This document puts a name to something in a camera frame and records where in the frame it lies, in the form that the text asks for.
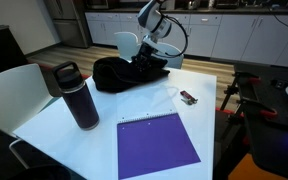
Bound white shell chair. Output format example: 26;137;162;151
153;41;185;70
113;31;141;63
0;63;54;170

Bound dark kitchen countertop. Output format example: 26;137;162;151
84;5;288;16

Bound dark side cabinet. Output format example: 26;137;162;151
0;24;29;82

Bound black zip jersey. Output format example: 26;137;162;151
92;55;171;94

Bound black wall cable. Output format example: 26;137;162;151
267;3;288;44

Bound black stand with red clamps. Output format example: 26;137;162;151
213;61;288;141

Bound purple spiral notebook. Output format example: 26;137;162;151
114;84;202;180

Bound stainless steel fridge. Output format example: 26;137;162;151
43;0;92;50

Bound red key fob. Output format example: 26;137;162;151
179;89;194;100

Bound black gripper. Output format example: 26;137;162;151
134;43;158;73

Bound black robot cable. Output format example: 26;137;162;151
158;13;189;58

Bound white kitchen cabinets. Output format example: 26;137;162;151
84;11;288;70

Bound dark purple insulated bottle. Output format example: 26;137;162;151
51;60;101;131

